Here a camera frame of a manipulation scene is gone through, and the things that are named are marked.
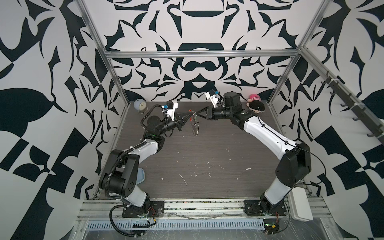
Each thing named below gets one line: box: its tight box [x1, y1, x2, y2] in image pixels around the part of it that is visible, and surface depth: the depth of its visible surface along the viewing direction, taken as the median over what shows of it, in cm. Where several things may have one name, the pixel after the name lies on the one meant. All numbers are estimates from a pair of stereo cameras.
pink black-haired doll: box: [246, 94, 265, 114], surface depth 114 cm
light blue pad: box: [136, 167, 146, 185], surface depth 84 cm
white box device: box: [288, 186, 313, 222], surface depth 74 cm
